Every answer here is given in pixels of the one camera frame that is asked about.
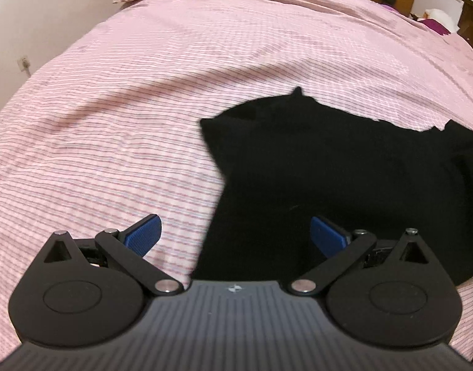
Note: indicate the white soft item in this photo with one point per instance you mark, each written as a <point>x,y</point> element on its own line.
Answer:
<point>441,14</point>

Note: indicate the black sweater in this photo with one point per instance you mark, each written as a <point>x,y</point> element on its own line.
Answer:
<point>337,170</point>

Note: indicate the pink checked bed cover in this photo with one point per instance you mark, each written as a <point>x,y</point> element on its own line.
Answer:
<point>143,104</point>

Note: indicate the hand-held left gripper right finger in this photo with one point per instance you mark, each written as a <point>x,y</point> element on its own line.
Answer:
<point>329,237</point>

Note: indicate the dark wooden nightstand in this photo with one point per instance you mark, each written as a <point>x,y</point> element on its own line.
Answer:
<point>472,23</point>

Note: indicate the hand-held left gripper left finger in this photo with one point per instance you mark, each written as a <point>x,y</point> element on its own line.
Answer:
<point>143,235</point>

